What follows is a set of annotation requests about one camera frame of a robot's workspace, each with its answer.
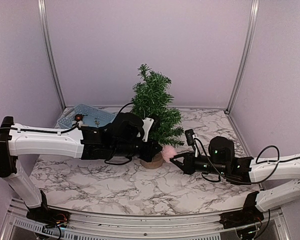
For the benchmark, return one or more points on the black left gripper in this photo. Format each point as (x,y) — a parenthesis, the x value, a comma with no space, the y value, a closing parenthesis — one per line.
(149,153)

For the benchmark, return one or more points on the small green christmas tree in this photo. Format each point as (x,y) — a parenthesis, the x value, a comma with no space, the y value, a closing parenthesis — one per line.
(152,99)

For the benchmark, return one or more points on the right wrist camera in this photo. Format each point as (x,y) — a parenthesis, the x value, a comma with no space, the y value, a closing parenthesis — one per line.
(189,135)

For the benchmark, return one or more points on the aluminium corner post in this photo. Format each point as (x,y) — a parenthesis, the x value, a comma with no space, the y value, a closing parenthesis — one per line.
(49,52)
(251,28)

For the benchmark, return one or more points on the right aluminium corner post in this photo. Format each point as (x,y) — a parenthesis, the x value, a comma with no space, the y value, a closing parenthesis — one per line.
(251,28)

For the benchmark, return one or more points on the aluminium front rail frame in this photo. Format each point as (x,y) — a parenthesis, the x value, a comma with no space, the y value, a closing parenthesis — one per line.
(82,225)

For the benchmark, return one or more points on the dark red bauble ornament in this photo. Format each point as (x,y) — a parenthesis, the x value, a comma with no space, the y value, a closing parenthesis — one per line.
(79,117)

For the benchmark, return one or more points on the left aluminium corner post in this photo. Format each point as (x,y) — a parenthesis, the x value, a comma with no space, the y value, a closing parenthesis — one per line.
(49,52)

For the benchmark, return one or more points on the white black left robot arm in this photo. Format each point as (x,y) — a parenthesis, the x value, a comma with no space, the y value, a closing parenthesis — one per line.
(127,135)

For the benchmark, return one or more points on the white cotton boll sprig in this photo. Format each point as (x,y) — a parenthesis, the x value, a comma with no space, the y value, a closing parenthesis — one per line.
(79,123)

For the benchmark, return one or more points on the light blue perforated plastic basket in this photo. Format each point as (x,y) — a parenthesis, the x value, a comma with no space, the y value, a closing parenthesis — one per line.
(67,120)

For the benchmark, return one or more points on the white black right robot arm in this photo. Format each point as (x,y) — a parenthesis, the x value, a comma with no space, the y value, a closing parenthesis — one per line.
(219,159)

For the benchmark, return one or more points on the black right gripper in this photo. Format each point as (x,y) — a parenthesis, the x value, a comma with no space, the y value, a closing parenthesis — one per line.
(188,167)

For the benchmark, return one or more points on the pink fluffy pompom ornament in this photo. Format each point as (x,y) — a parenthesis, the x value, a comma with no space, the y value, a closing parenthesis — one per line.
(168,152)

